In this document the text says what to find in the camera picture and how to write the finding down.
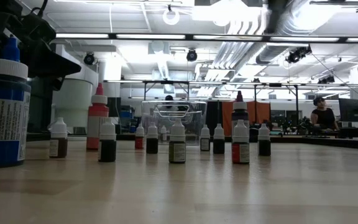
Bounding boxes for large blue food coloring bottle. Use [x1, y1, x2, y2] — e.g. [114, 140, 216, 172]
[0, 34, 32, 169]

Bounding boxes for small brown dropper bottle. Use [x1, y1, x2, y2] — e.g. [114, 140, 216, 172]
[48, 117, 68, 159]

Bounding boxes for small dark green dropper bottle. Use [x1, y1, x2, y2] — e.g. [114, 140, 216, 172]
[98, 117, 117, 163]

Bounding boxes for small red dropper bottle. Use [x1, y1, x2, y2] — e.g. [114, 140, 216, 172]
[134, 123, 145, 150]

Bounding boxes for small olive dropper bottle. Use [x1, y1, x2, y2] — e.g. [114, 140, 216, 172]
[168, 118, 186, 164]

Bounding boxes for small teal dropper bottle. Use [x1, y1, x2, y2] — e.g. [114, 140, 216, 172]
[200, 124, 211, 152]

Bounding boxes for large purple food coloring bottle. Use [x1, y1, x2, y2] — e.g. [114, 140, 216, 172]
[231, 91, 250, 125]

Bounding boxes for small red-label black dropper bottle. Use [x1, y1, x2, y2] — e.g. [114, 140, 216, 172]
[231, 119, 250, 165]

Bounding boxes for large red food coloring bottle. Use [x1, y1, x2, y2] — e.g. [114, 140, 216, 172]
[86, 82, 110, 152]

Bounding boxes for blue storage crates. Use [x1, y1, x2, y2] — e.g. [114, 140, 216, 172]
[119, 105, 135, 134]

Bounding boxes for black overhead gantry bar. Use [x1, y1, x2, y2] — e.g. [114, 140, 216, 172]
[50, 32, 358, 44]

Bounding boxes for clear plastic bin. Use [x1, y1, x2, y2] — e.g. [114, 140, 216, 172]
[140, 100, 208, 146]

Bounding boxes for orange fabric partition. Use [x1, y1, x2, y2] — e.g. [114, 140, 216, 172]
[221, 100, 272, 137]

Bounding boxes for black computer monitor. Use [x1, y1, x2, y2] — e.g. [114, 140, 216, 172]
[338, 98, 358, 123]

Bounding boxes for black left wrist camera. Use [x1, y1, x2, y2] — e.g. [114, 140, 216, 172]
[22, 14, 57, 44]

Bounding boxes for black left wrist camera cable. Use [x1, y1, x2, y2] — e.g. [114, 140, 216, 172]
[29, 0, 49, 17]

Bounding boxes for white ring light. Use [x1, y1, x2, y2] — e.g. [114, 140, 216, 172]
[162, 6, 181, 26]

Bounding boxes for silver ventilation duct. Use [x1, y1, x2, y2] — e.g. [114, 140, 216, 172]
[255, 0, 326, 65]

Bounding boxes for black ceiling camera cluster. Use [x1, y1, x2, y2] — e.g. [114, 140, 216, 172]
[285, 44, 313, 65]

